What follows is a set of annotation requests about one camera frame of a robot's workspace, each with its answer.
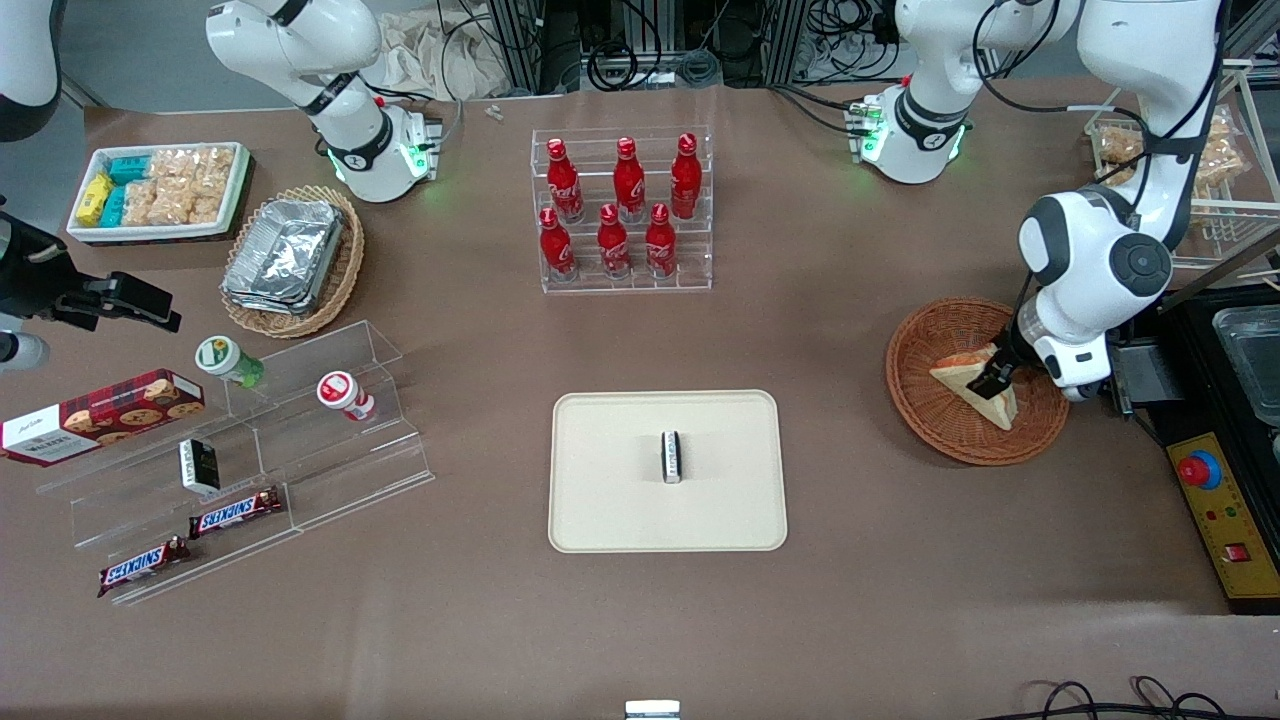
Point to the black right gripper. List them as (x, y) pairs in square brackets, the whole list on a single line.
[(38, 283)]

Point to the clear acrylic stepped shelf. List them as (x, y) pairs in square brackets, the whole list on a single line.
[(330, 470)]

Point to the oval light wicker basket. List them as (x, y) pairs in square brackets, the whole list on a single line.
[(340, 285)]

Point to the clear plastic container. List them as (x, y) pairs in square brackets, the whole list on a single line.
[(1250, 360)]

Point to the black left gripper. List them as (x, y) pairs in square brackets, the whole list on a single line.
[(1009, 356)]

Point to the clear acrylic bottle rack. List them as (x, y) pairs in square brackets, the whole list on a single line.
[(690, 270)]

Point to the stack of foil trays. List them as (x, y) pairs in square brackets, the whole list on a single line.
[(285, 255)]

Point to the yellow snack packet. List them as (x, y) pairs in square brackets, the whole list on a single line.
[(95, 198)]

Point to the beige plastic tray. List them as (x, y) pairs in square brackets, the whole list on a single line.
[(610, 500)]

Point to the white rectangular snack tray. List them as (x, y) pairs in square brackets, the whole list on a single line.
[(235, 210)]

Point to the black machine housing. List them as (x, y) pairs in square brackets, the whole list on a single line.
[(1190, 360)]

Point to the red capped drink bottle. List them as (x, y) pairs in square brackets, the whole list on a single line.
[(342, 393)]

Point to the gray metal box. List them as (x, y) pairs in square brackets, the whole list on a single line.
[(1145, 375)]

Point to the round brown wicker basket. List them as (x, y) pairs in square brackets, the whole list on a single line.
[(925, 410)]

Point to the teal snack packet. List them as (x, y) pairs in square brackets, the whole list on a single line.
[(113, 207), (130, 168)]

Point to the yellow emergency stop panel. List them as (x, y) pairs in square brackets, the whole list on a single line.
[(1235, 540)]

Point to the snickers chocolate bar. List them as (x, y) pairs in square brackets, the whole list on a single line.
[(235, 512), (142, 566)]

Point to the white cylinder on wrist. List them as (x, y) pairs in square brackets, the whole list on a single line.
[(22, 351)]

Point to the bagged fried snack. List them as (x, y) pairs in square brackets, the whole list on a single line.
[(1222, 150), (1118, 148)]

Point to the triangular sandwich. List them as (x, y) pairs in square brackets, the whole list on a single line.
[(955, 378)]

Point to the small silver white object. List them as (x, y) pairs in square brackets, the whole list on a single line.
[(652, 710)]

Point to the green capped drink bottle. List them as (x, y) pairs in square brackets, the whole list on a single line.
[(225, 358)]

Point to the small black carton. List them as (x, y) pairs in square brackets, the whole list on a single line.
[(200, 467)]

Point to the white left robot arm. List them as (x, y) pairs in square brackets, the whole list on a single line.
[(1085, 270)]

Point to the small black white pack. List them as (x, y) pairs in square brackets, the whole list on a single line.
[(672, 457)]

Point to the diagonal metal bar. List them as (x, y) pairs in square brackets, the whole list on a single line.
[(1225, 265)]

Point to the clear bag of crackers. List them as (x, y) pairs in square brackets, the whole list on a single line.
[(195, 165), (175, 203)]

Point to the red cola bottle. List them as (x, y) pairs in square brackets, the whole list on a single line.
[(564, 185), (613, 245), (660, 243), (686, 180), (556, 248), (628, 185)]

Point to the red tartan cookie box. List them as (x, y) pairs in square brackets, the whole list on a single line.
[(100, 415)]

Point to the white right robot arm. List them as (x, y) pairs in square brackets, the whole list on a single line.
[(300, 40)]

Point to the crumpled beige cloth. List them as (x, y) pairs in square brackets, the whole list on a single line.
[(420, 55)]

